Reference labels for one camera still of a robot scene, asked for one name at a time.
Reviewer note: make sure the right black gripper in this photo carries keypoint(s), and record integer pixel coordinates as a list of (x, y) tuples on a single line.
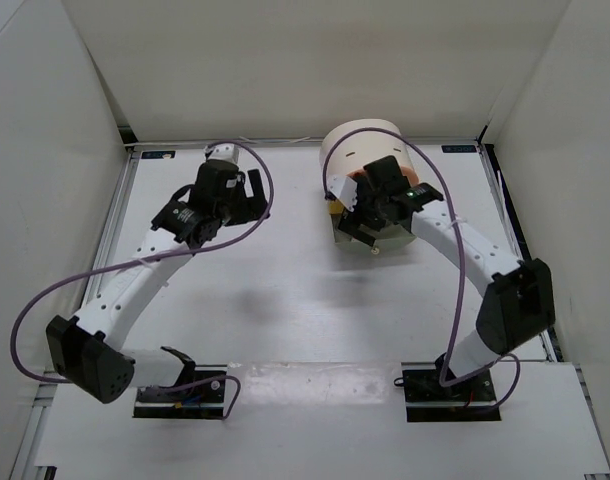
[(364, 190)]

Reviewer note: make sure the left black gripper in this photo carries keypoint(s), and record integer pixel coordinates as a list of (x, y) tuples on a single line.
[(252, 208)]

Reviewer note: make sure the pale bottom drawer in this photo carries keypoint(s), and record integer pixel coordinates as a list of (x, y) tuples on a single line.
[(390, 238)]

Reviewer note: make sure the yellow drawer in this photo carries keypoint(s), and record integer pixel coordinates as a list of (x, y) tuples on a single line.
[(336, 208)]

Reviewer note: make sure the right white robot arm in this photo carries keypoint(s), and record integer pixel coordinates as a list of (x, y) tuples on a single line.
[(517, 295)]

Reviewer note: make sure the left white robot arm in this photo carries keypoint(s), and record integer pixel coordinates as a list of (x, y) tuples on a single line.
[(88, 348)]

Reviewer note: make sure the cream round drawer cabinet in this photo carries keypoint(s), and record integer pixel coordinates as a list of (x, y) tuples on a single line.
[(363, 147)]

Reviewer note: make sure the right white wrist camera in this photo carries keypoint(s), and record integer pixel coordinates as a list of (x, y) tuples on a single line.
[(344, 190)]

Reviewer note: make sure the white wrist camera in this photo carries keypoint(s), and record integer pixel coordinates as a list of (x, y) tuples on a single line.
[(227, 152), (344, 190)]

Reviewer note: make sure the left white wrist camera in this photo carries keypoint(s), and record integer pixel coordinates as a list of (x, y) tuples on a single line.
[(227, 152)]

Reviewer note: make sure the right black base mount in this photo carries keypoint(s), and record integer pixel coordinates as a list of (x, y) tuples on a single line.
[(426, 401)]

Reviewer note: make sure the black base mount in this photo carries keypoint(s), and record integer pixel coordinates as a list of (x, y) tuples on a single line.
[(204, 402), (426, 401)]

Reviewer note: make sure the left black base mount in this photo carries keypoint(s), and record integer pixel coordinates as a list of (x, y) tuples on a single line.
[(204, 402)]

